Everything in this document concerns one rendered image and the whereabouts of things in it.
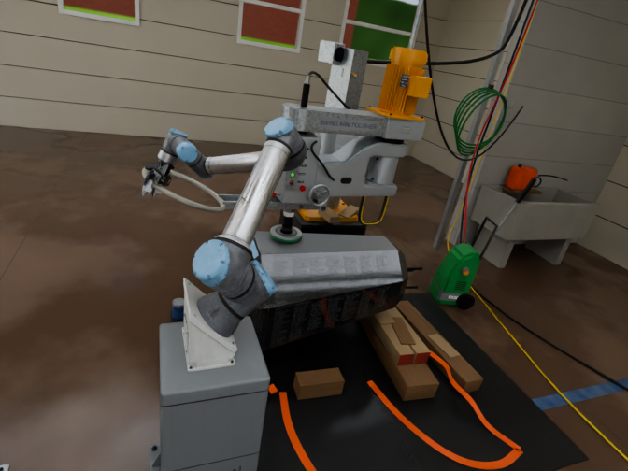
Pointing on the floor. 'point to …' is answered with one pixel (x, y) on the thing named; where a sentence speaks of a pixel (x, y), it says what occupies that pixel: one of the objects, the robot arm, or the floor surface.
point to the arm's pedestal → (210, 406)
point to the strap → (413, 429)
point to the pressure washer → (458, 273)
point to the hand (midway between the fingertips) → (148, 192)
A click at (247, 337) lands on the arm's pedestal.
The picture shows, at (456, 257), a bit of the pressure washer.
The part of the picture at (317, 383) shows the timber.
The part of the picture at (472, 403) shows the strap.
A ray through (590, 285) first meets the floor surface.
